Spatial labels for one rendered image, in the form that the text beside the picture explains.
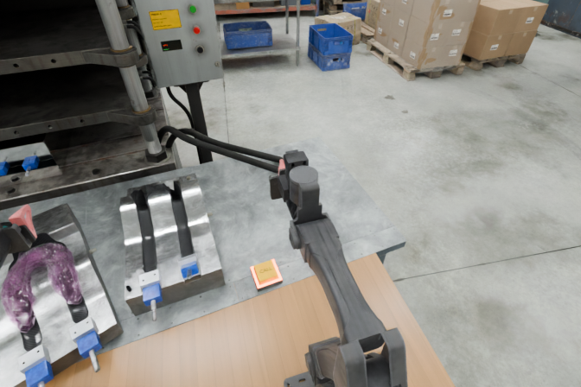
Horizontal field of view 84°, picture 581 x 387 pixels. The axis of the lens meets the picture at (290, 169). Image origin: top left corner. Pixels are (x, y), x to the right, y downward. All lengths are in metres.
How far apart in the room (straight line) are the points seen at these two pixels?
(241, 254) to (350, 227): 0.40
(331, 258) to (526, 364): 1.65
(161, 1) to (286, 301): 1.17
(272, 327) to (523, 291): 1.69
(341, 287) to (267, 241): 0.63
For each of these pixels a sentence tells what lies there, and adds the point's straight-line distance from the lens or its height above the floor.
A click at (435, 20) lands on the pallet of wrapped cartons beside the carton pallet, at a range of 4.25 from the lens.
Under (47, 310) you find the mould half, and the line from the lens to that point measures 1.13.
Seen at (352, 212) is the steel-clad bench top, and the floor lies 0.80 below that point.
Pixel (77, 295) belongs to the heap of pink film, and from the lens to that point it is 1.11.
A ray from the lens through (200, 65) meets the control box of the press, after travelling 1.55.
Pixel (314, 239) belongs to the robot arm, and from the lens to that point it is 0.60.
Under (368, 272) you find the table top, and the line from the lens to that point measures 1.10.
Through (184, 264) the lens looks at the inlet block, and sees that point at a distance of 0.98.
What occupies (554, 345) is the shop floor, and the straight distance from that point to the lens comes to 2.26.
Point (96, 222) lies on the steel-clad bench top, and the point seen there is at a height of 0.80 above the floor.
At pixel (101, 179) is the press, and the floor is 0.78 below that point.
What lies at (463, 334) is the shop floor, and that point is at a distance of 2.05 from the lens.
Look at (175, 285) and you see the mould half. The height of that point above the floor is 0.88.
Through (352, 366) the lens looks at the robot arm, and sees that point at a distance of 0.51.
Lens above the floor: 1.70
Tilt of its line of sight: 40 degrees down
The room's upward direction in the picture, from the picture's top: straight up
